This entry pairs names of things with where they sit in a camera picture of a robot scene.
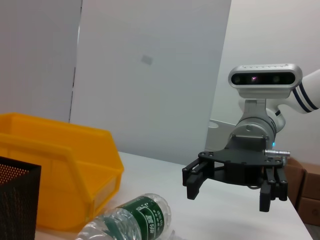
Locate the clear water bottle green label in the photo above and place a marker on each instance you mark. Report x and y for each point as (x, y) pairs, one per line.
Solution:
(140, 215)

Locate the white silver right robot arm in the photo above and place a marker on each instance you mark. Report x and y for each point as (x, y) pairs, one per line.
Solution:
(307, 92)

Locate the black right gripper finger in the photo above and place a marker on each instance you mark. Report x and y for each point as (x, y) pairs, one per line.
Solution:
(193, 182)
(265, 200)

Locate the white backdrop board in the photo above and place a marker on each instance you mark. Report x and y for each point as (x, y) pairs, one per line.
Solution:
(150, 100)

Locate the grey backdrop board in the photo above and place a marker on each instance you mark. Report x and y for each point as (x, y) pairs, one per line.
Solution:
(37, 62)

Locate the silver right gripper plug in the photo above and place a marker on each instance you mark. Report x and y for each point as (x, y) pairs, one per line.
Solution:
(277, 151)

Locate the yellow plastic storage bin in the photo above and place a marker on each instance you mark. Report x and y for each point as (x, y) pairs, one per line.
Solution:
(75, 162)

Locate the black mesh pen holder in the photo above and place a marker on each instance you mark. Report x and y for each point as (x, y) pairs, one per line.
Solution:
(17, 205)

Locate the brown cardboard box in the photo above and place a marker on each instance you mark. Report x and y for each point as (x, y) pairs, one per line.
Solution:
(312, 185)
(310, 212)
(295, 180)

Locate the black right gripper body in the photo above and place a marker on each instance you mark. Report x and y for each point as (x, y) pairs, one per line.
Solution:
(242, 160)

